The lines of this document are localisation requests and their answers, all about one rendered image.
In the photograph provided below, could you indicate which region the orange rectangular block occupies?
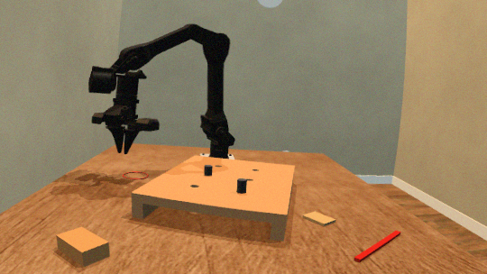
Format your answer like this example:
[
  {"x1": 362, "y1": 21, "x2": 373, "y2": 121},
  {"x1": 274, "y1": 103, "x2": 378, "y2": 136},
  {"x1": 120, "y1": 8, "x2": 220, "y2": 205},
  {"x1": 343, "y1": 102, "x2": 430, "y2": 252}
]
[{"x1": 56, "y1": 227, "x2": 110, "y2": 267}]

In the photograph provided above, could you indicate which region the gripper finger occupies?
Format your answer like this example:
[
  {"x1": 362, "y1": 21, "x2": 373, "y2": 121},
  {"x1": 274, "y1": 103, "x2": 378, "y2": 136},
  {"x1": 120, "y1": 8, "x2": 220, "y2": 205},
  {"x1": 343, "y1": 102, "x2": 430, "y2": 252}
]
[
  {"x1": 123, "y1": 129, "x2": 141, "y2": 154},
  {"x1": 106, "y1": 126, "x2": 125, "y2": 153}
]

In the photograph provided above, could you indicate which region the red flat bar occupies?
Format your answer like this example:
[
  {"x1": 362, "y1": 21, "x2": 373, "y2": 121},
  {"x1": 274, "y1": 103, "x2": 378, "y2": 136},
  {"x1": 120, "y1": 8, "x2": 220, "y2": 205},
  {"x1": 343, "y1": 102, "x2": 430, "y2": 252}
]
[{"x1": 354, "y1": 231, "x2": 401, "y2": 262}]

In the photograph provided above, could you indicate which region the tan rectangular block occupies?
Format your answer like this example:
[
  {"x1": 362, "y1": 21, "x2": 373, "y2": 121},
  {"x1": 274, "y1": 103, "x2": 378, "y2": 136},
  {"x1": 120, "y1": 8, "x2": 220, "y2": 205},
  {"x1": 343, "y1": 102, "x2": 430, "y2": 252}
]
[{"x1": 303, "y1": 212, "x2": 335, "y2": 226}]

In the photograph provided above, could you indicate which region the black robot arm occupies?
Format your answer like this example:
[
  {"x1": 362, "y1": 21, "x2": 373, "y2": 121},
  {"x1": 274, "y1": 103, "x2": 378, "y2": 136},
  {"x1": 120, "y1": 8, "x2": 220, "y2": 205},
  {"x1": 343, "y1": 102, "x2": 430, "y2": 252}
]
[{"x1": 88, "y1": 23, "x2": 235, "y2": 159}]

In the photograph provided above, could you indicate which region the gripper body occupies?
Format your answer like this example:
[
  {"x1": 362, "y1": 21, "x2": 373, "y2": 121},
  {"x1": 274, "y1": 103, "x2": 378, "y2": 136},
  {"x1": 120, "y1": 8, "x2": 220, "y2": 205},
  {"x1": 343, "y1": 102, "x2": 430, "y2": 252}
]
[{"x1": 92, "y1": 95, "x2": 160, "y2": 132}]

